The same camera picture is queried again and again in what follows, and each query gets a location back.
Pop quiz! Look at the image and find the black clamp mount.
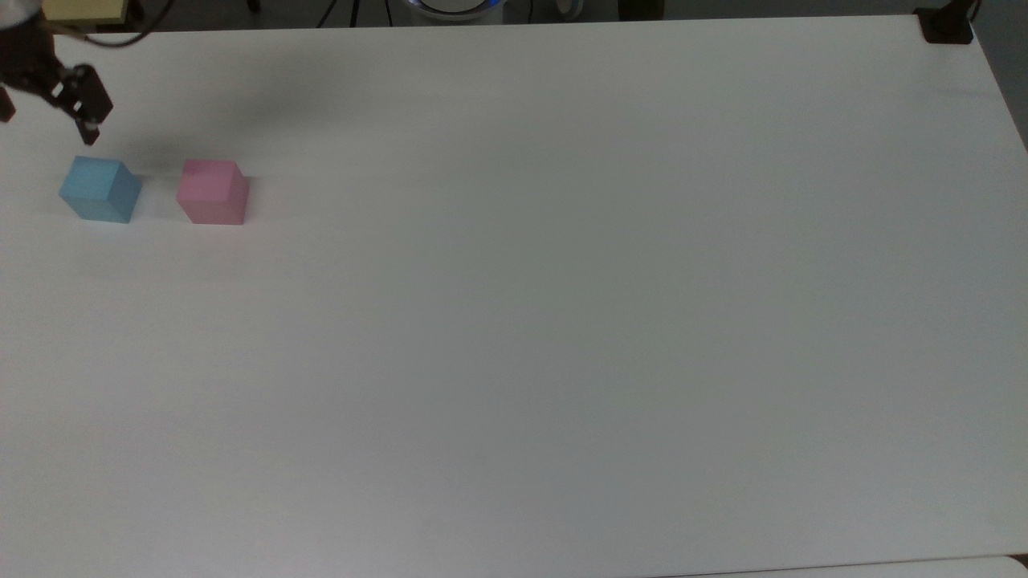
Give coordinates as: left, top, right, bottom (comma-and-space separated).
915, 0, 982, 45

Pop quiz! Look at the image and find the white robot base blue ring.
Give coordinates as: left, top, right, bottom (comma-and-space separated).
408, 0, 505, 22

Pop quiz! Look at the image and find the black cable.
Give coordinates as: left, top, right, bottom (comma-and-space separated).
47, 0, 176, 49

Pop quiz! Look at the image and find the blue cube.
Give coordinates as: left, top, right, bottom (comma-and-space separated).
59, 156, 144, 225

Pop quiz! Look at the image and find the yellow wooden table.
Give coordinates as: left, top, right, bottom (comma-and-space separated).
40, 0, 131, 26

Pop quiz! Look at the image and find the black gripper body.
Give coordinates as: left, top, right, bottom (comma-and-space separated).
0, 22, 68, 99

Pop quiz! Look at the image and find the pink cube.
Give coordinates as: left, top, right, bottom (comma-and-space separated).
176, 158, 251, 226

